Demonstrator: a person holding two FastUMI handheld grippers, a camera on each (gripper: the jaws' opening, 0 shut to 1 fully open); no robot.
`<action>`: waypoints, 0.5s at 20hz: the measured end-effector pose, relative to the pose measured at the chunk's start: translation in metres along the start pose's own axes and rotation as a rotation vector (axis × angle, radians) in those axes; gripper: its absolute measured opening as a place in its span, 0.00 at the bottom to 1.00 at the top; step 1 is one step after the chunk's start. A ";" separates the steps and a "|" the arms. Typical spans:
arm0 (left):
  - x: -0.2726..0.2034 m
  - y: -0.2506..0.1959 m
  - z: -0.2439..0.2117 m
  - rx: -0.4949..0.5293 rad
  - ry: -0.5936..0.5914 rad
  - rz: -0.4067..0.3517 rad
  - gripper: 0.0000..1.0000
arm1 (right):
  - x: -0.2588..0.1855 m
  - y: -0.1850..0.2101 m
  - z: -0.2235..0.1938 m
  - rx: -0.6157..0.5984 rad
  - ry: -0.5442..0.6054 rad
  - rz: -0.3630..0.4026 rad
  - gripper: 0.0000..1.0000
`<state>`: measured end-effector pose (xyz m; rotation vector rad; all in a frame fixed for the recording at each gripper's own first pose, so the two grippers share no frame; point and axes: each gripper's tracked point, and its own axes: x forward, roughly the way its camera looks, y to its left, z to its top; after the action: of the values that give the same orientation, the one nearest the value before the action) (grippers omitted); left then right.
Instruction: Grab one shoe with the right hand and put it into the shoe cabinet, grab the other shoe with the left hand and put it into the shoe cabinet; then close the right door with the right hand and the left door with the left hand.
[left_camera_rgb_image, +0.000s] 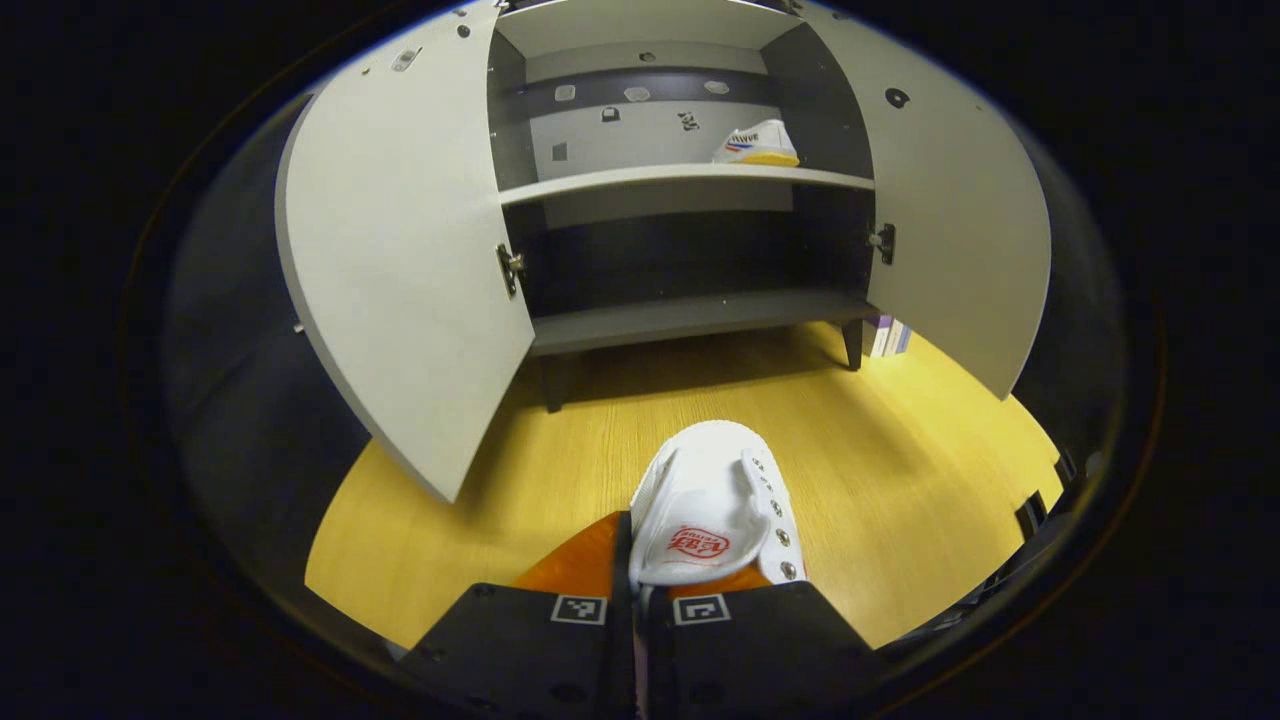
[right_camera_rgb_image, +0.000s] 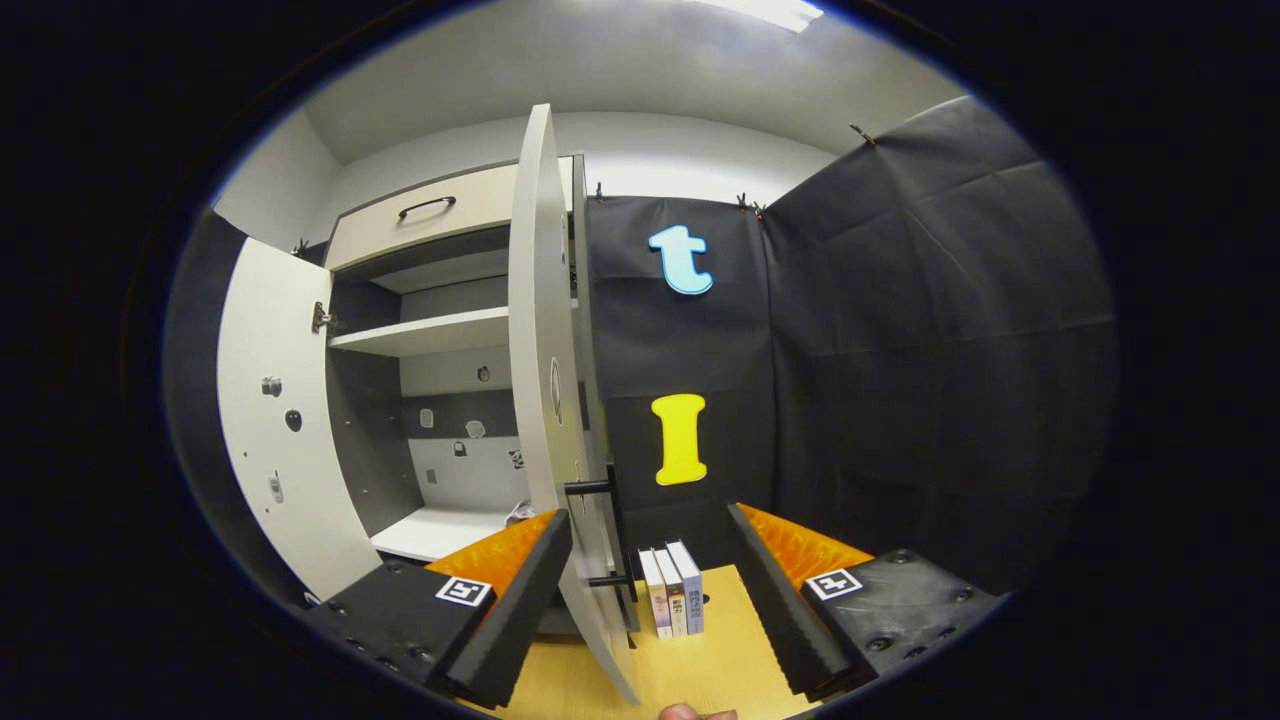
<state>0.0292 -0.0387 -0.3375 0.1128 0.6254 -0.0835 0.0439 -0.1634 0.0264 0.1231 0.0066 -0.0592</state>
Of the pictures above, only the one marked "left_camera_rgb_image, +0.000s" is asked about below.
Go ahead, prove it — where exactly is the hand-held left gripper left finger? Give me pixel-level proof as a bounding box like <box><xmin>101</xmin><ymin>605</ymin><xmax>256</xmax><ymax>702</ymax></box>
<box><xmin>400</xmin><ymin>510</ymin><xmax>636</xmax><ymax>720</ymax></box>

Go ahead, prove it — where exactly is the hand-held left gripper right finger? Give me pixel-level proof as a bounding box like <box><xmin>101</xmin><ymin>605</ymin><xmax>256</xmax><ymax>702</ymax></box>
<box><xmin>640</xmin><ymin>565</ymin><xmax>881</xmax><ymax>720</ymax></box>

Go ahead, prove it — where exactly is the white canvas shoe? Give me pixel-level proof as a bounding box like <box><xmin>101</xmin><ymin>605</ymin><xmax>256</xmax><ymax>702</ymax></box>
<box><xmin>627</xmin><ymin>420</ymin><xmax>807</xmax><ymax>591</ymax></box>
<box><xmin>711</xmin><ymin>119</ymin><xmax>801</xmax><ymax>168</ymax></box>

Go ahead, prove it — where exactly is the white shoe cabinet door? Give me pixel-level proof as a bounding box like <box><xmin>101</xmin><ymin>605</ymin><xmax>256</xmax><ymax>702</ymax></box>
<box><xmin>274</xmin><ymin>0</ymin><xmax>537</xmax><ymax>504</ymax></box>
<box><xmin>800</xmin><ymin>0</ymin><xmax>1053</xmax><ymax>401</ymax></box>

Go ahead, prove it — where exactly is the white grey shoe cabinet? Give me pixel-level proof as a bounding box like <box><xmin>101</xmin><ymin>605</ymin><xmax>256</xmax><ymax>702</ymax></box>
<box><xmin>485</xmin><ymin>0</ymin><xmax>881</xmax><ymax>414</ymax></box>

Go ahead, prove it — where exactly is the white cabinet shelf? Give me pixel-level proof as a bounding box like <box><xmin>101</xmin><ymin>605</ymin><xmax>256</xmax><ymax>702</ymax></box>
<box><xmin>495</xmin><ymin>0</ymin><xmax>806</xmax><ymax>59</ymax></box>
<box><xmin>498</xmin><ymin>163</ymin><xmax>878</xmax><ymax>208</ymax></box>

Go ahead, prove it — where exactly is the purple white box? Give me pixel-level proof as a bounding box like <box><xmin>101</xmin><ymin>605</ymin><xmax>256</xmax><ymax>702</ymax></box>
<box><xmin>863</xmin><ymin>315</ymin><xmax>913</xmax><ymax>359</ymax></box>

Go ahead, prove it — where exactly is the black backdrop cloth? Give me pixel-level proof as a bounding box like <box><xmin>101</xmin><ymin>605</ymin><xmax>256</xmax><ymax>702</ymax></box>
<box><xmin>160</xmin><ymin>90</ymin><xmax>1131</xmax><ymax>641</ymax></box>

